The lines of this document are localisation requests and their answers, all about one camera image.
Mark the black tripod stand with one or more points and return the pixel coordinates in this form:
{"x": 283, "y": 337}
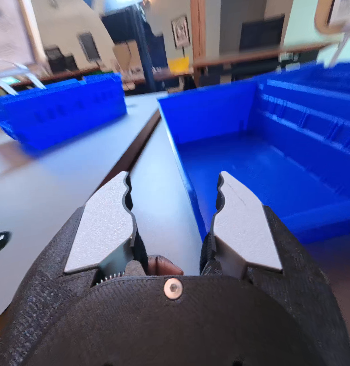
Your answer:
{"x": 143, "y": 48}

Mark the white document stand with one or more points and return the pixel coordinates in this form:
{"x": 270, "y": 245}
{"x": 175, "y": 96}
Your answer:
{"x": 9, "y": 77}

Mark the wooden top office desk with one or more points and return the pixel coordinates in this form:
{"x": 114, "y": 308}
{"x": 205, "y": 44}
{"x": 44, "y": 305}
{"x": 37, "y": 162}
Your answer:
{"x": 249, "y": 55}
{"x": 163, "y": 75}

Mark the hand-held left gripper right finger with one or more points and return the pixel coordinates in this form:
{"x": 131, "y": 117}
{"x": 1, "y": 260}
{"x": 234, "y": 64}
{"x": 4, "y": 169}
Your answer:
{"x": 243, "y": 231}

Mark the wooden workshop desk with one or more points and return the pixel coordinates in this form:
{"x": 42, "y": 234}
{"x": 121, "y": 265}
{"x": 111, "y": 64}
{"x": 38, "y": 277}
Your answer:
{"x": 63, "y": 75}

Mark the grey framed tablet screen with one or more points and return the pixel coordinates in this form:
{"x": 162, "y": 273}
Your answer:
{"x": 89, "y": 47}

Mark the blue plastic bin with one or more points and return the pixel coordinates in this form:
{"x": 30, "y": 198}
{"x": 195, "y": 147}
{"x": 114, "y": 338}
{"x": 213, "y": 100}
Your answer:
{"x": 320, "y": 77}
{"x": 249, "y": 171}
{"x": 63, "y": 120}

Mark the black white marker sign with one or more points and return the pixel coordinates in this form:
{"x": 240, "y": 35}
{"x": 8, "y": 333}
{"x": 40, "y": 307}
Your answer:
{"x": 180, "y": 31}

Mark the black office chair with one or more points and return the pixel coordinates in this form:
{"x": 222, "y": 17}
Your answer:
{"x": 262, "y": 34}

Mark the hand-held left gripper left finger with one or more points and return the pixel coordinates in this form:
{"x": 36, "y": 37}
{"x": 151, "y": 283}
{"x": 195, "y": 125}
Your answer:
{"x": 103, "y": 228}

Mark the yellow plastic bin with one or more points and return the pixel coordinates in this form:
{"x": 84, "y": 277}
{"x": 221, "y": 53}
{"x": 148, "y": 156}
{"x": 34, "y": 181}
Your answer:
{"x": 179, "y": 65}

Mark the instruction sign on white stand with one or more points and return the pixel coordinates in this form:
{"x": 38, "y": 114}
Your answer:
{"x": 320, "y": 23}

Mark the person's left hand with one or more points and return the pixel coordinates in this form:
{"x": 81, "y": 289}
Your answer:
{"x": 163, "y": 266}

